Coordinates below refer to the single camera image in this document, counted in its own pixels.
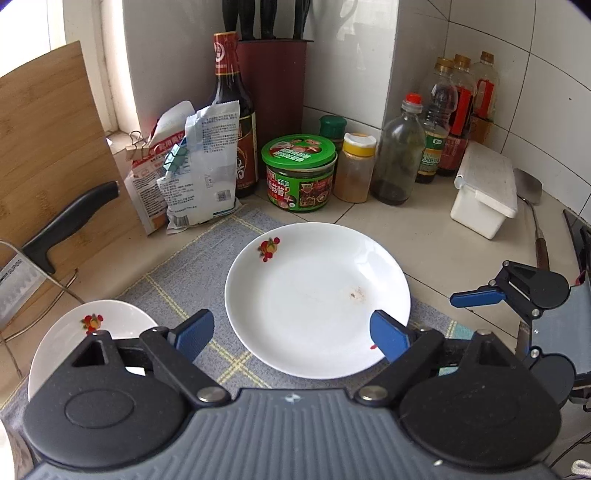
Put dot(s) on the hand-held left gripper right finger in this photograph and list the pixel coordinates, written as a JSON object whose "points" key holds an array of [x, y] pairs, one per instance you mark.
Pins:
{"points": [[385, 334]]}

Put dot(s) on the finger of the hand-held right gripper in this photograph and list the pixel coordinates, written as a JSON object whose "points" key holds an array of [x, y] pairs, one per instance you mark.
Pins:
{"points": [[475, 297], [534, 353]]}

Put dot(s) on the white fruit print plate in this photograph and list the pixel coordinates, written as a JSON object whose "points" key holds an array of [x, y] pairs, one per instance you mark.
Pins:
{"points": [[60, 341], [314, 295]]}

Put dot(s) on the yellow lidded spice jar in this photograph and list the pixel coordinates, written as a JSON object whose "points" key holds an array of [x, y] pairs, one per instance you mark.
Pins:
{"points": [[353, 175]]}

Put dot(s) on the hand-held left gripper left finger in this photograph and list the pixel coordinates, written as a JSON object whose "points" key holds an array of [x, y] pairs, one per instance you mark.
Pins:
{"points": [[196, 330]]}

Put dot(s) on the red label sauce bottle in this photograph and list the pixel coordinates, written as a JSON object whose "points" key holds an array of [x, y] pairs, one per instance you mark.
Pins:
{"points": [[461, 106]]}

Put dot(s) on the metal binder clip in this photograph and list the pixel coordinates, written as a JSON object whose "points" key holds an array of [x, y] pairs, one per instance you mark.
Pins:
{"points": [[137, 150]]}

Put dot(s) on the green plastic clip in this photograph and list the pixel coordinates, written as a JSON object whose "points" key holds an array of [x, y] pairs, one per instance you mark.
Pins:
{"points": [[178, 159]]}

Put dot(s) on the white framed window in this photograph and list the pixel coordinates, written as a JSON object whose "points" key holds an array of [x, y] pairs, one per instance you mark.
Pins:
{"points": [[92, 46]]}

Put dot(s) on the green label vinegar bottle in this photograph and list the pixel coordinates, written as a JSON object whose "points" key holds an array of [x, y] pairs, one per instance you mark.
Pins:
{"points": [[434, 143]]}

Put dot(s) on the clear bottle with red cap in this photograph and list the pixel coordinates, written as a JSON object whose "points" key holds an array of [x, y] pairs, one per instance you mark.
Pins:
{"points": [[397, 152]]}

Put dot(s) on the dark soy sauce bottle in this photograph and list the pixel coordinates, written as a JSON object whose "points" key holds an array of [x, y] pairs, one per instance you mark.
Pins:
{"points": [[231, 92]]}

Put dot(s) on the red and white seasoning bag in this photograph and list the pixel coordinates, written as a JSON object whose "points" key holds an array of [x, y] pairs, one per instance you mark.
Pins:
{"points": [[147, 184]]}

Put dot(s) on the orange capped oil bottle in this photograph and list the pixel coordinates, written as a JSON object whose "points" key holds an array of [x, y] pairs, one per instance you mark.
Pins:
{"points": [[485, 92]]}

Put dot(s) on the small green capped jar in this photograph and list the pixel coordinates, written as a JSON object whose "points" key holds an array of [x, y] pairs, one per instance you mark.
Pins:
{"points": [[332, 127]]}

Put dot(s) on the dark red knife block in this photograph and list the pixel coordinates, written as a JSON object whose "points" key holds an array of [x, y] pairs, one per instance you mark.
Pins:
{"points": [[272, 92]]}

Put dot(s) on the grey checked table mat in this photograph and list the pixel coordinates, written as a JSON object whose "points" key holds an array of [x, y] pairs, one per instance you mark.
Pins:
{"points": [[184, 263]]}

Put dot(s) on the green lidded sauce jar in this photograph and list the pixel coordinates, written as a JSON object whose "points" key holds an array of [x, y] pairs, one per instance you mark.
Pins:
{"points": [[300, 184]]}

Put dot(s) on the white and blue seasoning bag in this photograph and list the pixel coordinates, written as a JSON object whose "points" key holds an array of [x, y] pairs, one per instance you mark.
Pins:
{"points": [[203, 161]]}

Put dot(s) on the white plastic lidded box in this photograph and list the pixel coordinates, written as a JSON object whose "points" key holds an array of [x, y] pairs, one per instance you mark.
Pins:
{"points": [[485, 184]]}

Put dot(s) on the bamboo cutting board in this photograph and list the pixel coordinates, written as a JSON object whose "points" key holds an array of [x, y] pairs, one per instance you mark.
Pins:
{"points": [[46, 138]]}

